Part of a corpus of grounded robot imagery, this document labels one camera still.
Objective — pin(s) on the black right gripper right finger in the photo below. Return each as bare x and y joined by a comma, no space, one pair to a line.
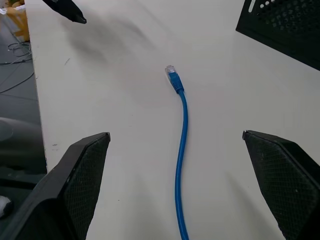
282,180

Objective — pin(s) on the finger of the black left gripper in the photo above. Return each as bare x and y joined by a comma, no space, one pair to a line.
67,11

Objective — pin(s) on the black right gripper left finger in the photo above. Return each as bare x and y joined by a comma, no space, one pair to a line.
75,182

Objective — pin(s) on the black perforated computer case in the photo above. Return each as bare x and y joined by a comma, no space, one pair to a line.
282,22

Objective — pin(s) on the yellow wooden frame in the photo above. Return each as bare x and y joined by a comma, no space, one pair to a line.
18,18

